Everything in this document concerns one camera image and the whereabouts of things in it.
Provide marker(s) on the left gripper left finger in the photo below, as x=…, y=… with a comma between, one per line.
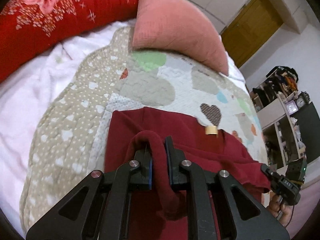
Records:
x=99, y=206

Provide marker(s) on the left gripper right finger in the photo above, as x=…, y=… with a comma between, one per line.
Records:
x=218, y=206

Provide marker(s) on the dark red knit sweater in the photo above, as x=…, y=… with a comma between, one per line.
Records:
x=161, y=212

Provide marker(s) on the person right hand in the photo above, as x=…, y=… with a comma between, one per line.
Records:
x=275, y=208

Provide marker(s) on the black monitor screen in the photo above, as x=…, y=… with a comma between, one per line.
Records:
x=309, y=125

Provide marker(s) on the heart patterned patchwork bedspread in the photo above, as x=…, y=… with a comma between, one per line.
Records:
x=70, y=139

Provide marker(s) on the cluttered white shelf unit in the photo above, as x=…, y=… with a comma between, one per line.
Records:
x=276, y=100

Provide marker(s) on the beige sweater neck label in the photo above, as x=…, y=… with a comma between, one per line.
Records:
x=211, y=130

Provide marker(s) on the white fleece blanket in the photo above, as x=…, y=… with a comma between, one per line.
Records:
x=25, y=97

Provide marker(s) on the wooden door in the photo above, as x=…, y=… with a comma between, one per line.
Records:
x=255, y=24

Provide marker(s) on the red floral quilt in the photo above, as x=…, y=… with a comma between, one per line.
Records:
x=30, y=27

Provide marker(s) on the pink corduroy pillow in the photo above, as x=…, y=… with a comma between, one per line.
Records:
x=178, y=25

